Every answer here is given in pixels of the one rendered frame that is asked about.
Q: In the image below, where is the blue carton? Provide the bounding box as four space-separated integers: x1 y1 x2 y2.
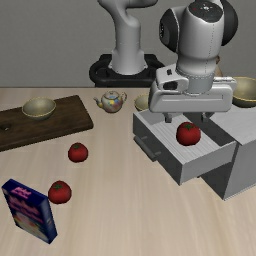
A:
1 178 59 245

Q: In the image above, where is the grey cabinet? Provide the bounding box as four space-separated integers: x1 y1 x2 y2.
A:
183 105 256 201

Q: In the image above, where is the white patterned teapot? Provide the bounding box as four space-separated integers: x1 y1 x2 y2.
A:
93 90 128 114

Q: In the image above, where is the beige bowl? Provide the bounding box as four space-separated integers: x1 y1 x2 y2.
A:
21 96 57 122
133 93 151 112
231 76 256 109

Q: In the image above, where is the red tomato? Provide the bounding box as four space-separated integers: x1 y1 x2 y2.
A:
67 142 89 164
175 121 202 147
47 180 73 205

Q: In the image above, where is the grey drawer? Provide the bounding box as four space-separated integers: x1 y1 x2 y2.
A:
132 109 238 187

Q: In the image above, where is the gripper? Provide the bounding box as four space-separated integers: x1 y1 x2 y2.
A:
148 64 238 124

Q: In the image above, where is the flat brown board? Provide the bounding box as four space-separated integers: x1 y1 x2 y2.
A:
0 94 95 153

